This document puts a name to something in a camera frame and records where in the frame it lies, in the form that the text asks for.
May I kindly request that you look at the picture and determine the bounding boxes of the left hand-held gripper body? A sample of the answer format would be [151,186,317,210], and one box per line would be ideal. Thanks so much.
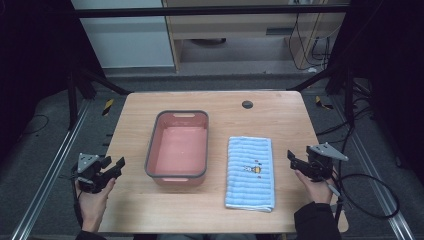
[71,152,113,195]

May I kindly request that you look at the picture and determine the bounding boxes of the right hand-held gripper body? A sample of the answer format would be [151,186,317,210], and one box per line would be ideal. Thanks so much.
[299,142,350,183]

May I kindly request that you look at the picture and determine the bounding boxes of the person's right hand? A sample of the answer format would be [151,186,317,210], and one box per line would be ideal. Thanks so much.
[294,169,337,205]

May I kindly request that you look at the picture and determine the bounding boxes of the person's left hand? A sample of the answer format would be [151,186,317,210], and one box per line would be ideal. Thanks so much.
[75,177,117,233]

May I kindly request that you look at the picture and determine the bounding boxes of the blue striped towel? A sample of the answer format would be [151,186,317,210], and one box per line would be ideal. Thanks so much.
[224,135,277,214]

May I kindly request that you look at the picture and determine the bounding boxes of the yellow black floor tape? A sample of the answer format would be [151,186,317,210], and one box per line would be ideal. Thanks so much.
[101,98,115,117]
[314,95,335,111]

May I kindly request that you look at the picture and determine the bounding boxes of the pink basin with grey rim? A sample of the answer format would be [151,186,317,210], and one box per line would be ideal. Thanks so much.
[144,109,210,188]

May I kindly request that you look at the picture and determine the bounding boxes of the black metal stand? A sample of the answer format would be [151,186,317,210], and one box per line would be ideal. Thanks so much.
[295,59,356,129]
[65,64,132,132]

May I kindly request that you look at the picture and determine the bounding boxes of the black curtain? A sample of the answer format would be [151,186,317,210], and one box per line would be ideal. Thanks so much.
[328,0,424,188]
[0,0,105,164]

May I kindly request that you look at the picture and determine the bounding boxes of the white cabinet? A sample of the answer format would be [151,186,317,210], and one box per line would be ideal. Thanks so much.
[70,0,176,70]

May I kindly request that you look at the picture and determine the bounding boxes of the light wooden desk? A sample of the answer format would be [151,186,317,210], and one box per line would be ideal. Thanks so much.
[161,0,351,74]

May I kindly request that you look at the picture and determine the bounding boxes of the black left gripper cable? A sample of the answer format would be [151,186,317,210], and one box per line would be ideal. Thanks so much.
[70,179,84,229]

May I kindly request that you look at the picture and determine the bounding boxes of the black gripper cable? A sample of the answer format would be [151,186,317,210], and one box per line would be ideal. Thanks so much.
[328,168,401,231]
[70,179,84,229]

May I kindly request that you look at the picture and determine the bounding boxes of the aluminium floor rail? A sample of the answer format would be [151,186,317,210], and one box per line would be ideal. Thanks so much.
[9,99,92,240]
[333,96,417,240]

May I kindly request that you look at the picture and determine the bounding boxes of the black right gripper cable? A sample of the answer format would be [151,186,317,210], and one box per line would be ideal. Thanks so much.
[328,168,401,231]

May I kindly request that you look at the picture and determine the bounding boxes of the black hanging cables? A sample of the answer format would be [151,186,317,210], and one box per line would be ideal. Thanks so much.
[287,12,334,72]

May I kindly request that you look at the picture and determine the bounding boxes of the black horizontal frame bar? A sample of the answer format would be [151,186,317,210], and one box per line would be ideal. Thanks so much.
[73,4,350,19]

